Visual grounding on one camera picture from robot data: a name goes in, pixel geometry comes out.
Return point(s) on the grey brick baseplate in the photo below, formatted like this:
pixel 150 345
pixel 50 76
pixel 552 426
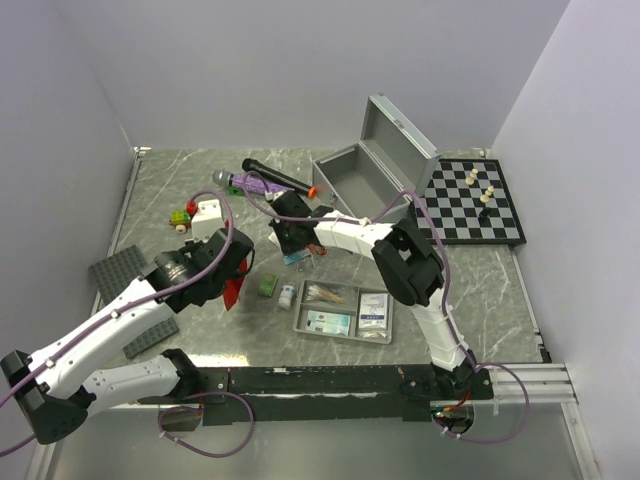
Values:
pixel 112 275

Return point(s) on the red first aid pouch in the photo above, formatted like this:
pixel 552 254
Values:
pixel 233 286

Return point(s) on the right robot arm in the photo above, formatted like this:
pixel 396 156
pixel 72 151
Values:
pixel 413 274

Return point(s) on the grey metal storage box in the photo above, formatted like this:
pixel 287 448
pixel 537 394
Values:
pixel 391 155

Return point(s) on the grey plastic divided tray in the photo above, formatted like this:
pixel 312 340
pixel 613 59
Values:
pixel 351 294

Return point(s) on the aluminium frame rail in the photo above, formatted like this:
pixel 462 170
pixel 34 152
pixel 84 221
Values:
pixel 545 383

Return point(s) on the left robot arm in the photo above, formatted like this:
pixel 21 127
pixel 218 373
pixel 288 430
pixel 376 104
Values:
pixel 60 386

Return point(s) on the purple glitter microphone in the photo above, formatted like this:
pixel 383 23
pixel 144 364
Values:
pixel 246 183

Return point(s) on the black chess piece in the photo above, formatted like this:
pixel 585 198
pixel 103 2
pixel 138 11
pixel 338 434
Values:
pixel 484 214

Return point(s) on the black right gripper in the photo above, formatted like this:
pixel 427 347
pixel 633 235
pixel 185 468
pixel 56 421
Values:
pixel 287 248

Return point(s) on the white blue instruction packet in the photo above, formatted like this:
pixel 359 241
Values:
pixel 373 316

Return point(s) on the green medicine box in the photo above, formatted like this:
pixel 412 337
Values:
pixel 267 285

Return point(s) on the green toy brick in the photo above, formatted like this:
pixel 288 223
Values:
pixel 235 191

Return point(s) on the toy brick car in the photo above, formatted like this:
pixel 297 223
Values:
pixel 180 220

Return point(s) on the black microphone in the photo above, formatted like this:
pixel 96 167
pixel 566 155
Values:
pixel 276 176

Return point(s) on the blue white small sachet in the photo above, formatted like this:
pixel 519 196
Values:
pixel 296 257

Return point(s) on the cotton swabs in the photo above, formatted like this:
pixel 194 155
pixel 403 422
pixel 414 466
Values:
pixel 317 292

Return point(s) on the cream chess piece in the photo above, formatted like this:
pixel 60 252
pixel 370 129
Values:
pixel 472 177

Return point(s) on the black mounting base rail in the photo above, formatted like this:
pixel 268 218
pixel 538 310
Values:
pixel 406 391

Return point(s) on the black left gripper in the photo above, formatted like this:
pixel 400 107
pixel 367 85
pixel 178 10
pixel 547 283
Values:
pixel 193 245

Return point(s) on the cream chess pawn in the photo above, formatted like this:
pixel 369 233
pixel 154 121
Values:
pixel 487 196

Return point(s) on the chess board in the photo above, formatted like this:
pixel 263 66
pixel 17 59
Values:
pixel 454 206

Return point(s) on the light blue gauze packet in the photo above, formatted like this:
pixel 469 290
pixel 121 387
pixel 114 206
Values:
pixel 328 323

